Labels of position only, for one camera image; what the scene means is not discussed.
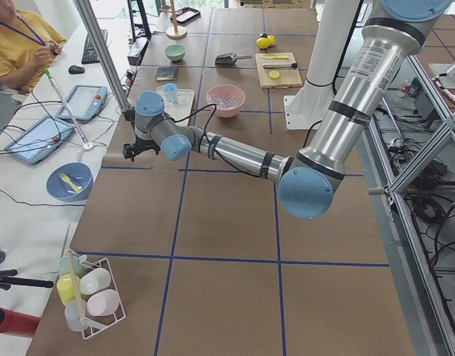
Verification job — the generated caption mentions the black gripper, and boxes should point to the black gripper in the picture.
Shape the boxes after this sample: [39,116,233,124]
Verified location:
[122,111,161,162]

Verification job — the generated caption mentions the steel ice scoop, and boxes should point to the steel ice scoop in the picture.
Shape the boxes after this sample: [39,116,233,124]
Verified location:
[215,53,253,67]

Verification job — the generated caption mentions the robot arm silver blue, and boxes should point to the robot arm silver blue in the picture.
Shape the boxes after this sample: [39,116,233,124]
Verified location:
[122,1,450,219]

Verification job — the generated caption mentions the light blue cup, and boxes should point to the light blue cup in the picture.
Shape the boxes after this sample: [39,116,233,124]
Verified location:
[162,82,178,104]

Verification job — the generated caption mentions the pink bowl with ice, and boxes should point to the pink bowl with ice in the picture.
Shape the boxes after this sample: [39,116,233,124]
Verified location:
[206,85,246,118]

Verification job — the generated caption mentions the white cup in rack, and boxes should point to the white cup in rack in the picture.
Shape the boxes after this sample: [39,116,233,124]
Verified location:
[79,268,111,295]

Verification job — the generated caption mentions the green cup in rack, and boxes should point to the green cup in rack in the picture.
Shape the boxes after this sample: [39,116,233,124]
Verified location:
[58,255,85,277]

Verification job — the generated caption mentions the yellow cup in rack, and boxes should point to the yellow cup in rack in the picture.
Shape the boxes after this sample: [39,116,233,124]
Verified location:
[56,273,76,306]

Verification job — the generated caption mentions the pink cup in rack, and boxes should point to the pink cup in rack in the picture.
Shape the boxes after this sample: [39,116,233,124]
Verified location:
[87,289,121,316]

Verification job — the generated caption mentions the grey cup in rack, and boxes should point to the grey cup in rack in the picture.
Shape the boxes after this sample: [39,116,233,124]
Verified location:
[64,300,87,332]

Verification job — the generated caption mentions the white rod green tip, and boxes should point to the white rod green tip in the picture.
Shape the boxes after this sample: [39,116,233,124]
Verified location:
[44,68,94,151]

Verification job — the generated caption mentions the blue bowl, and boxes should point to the blue bowl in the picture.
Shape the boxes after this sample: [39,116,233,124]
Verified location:
[46,162,93,202]

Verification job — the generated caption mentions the yellow plastic fork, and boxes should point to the yellow plastic fork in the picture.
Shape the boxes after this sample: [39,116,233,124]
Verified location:
[59,172,81,194]

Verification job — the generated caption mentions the cream serving tray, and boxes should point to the cream serving tray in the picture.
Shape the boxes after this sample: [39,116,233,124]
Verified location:
[156,86,194,121]

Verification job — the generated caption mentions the far blue teach pendant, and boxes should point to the far blue teach pendant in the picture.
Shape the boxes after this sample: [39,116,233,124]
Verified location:
[66,85,108,123]

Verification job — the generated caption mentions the blue teach pendant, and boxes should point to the blue teach pendant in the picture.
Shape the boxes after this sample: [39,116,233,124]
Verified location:
[4,116,74,165]
[66,85,108,123]

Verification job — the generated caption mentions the grey yellow sponge cloth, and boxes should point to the grey yellow sponge cloth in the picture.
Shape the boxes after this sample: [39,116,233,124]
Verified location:
[156,66,179,82]

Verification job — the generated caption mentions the near blue teach pendant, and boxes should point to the near blue teach pendant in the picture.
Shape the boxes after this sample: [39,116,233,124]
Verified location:
[4,116,74,165]

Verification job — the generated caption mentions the black computer mouse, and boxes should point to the black computer mouse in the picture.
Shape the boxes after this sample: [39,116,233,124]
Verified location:
[68,65,85,75]

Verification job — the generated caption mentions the black keyboard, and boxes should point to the black keyboard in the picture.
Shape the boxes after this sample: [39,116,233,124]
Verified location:
[81,33,100,65]

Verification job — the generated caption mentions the green bowl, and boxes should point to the green bowl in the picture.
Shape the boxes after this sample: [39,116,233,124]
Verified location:
[165,44,186,62]

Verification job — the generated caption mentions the wooden paper towel stand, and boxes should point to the wooden paper towel stand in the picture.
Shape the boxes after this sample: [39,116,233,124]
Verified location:
[165,0,187,40]

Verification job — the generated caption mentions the dark tray pink rim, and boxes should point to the dark tray pink rim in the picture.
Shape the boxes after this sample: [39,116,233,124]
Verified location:
[175,7,201,25]

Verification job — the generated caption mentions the person in yellow shirt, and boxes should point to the person in yellow shirt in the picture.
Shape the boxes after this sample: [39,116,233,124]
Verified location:
[0,1,67,95]

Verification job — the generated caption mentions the lemon half slice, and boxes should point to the lemon half slice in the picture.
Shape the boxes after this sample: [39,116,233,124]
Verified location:
[268,70,281,80]

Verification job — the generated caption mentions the wooden cutting board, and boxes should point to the wooden cutting board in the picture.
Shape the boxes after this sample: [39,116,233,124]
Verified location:
[255,52,303,89]

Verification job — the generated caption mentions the yellow lemon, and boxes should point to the yellow lemon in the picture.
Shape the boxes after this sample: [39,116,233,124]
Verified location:
[256,37,270,50]
[267,35,276,47]

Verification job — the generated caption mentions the red cylinder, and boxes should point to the red cylinder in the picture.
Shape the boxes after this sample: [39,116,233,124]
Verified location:
[0,308,40,337]

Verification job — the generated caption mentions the aluminium frame post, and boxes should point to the aluminium frame post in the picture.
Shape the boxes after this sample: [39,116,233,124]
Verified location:
[74,0,132,114]

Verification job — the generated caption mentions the white wire cup rack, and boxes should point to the white wire cup rack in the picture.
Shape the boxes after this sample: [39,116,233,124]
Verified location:
[64,250,126,340]

